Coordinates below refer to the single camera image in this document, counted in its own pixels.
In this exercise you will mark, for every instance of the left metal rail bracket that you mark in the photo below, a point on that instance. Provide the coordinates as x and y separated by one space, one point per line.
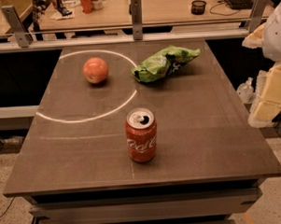
23 37

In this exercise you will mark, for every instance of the clear sanitizer bottle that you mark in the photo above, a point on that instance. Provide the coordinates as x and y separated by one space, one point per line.
245 90

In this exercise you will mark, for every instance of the red apple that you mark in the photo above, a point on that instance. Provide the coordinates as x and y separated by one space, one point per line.
95 70

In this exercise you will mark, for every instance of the metal rail bracket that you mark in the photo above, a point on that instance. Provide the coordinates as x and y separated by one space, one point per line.
23 37
136 13
254 20

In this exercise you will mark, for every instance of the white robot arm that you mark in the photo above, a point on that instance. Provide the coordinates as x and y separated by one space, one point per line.
272 37

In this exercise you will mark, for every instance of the middle metal rail bracket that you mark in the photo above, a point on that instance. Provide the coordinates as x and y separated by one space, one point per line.
136 13

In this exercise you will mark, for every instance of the black round container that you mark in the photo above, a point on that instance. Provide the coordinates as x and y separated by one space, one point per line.
198 7

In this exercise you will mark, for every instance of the red coke can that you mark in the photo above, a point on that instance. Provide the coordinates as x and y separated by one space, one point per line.
141 131

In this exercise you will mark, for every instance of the red cup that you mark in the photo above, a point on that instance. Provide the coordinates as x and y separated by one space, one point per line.
86 4

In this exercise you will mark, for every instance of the green chip bag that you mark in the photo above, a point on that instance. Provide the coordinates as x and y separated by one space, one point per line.
163 63

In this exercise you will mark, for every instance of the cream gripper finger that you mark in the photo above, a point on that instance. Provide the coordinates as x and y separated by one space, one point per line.
254 40
267 103

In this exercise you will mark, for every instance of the right metal rail bracket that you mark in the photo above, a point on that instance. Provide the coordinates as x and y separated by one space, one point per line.
254 20

